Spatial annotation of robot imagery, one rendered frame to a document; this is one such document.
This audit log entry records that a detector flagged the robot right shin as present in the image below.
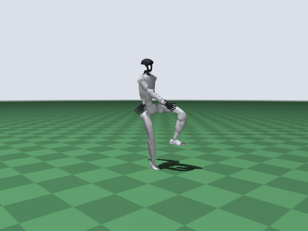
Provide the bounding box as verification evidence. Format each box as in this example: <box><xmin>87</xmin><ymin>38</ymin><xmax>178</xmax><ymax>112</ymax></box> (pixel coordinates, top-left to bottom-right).
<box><xmin>147</xmin><ymin>139</ymin><xmax>156</xmax><ymax>164</ymax></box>

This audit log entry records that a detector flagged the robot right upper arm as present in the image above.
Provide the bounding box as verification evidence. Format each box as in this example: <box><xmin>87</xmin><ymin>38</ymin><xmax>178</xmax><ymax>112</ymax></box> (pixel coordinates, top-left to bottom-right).
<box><xmin>137</xmin><ymin>76</ymin><xmax>155</xmax><ymax>95</ymax></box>

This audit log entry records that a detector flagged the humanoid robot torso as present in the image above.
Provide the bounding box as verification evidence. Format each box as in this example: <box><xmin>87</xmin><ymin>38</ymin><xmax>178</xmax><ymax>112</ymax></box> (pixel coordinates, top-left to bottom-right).
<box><xmin>139</xmin><ymin>73</ymin><xmax>158</xmax><ymax>115</ymax></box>

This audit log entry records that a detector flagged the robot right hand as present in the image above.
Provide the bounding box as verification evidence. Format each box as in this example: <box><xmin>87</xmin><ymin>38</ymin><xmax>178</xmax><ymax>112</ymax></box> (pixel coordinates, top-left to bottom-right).
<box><xmin>164</xmin><ymin>100</ymin><xmax>176</xmax><ymax>111</ymax></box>

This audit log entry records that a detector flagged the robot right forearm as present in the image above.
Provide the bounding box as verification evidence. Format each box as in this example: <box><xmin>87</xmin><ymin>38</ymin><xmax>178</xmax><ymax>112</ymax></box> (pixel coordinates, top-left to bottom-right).
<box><xmin>148</xmin><ymin>90</ymin><xmax>167</xmax><ymax>105</ymax></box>

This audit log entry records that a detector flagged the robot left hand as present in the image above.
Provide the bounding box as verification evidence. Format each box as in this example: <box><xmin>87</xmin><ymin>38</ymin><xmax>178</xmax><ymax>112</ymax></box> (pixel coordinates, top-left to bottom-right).
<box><xmin>135</xmin><ymin>103</ymin><xmax>145</xmax><ymax>114</ymax></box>

